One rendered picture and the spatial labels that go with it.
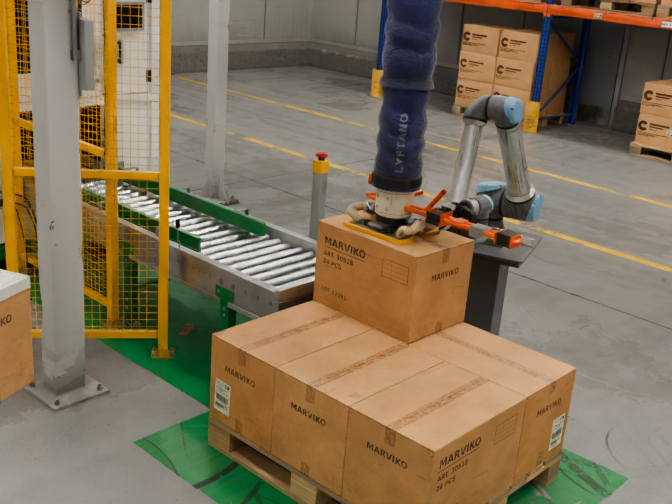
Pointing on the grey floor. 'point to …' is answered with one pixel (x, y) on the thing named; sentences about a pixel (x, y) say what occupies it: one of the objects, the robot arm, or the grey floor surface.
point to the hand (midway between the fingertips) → (442, 217)
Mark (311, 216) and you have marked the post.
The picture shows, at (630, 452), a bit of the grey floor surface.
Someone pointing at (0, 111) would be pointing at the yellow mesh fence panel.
